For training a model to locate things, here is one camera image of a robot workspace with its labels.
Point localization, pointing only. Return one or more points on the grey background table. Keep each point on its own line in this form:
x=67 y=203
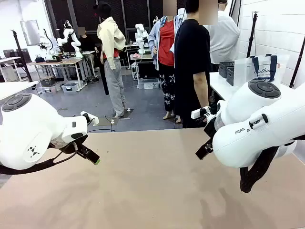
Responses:
x=143 y=57

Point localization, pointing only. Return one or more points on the person in white shirt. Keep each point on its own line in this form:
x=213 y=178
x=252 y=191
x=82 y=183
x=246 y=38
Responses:
x=224 y=40

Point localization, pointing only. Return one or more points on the light grey storage crate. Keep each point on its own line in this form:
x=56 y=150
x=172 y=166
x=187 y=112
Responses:
x=70 y=87

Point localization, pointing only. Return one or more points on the person in red shirt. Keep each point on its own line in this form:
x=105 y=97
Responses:
x=166 y=43

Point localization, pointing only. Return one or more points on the black slanted tripod leg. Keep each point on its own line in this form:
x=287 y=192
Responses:
x=297 y=62

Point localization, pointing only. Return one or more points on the person in black t-shirt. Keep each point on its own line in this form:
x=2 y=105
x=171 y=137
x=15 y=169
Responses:
x=188 y=59

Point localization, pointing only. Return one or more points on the white desk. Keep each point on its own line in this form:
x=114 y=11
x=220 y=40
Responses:
x=14 y=89

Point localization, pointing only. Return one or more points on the seated person in black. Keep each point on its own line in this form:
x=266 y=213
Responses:
x=87 y=44

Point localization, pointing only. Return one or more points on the pink cloth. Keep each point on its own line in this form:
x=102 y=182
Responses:
x=137 y=56

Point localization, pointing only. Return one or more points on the wooden-top work table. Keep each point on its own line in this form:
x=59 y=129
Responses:
x=64 y=61

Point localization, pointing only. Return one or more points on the black tripod stand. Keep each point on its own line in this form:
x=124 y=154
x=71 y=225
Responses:
x=252 y=35
x=21 y=55

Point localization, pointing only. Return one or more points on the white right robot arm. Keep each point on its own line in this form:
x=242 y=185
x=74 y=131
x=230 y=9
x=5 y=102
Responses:
x=262 y=133

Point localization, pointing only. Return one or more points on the black monitor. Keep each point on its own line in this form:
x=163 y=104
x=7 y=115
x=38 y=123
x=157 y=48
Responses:
x=23 y=56

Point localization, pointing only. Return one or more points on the mannequin in cream hoodie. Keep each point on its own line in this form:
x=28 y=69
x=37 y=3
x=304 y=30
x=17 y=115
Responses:
x=110 y=40

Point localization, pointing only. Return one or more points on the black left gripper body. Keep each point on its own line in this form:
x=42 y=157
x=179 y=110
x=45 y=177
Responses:
x=68 y=146

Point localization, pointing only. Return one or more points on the person's right forearm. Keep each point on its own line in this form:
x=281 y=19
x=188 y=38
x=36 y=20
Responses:
x=200 y=88

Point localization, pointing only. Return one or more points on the white side table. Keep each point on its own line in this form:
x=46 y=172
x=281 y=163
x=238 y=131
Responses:
x=218 y=82

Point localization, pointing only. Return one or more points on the grey whiteboard panel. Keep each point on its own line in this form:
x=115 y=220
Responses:
x=29 y=32

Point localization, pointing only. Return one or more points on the clear plastic storage box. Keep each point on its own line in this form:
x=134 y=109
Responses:
x=149 y=84

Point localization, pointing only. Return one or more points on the dark storage crate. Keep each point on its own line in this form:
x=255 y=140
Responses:
x=47 y=81

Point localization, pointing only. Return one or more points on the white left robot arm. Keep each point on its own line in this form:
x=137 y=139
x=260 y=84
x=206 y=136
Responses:
x=28 y=124

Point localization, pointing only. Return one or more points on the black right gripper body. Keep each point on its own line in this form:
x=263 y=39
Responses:
x=210 y=127

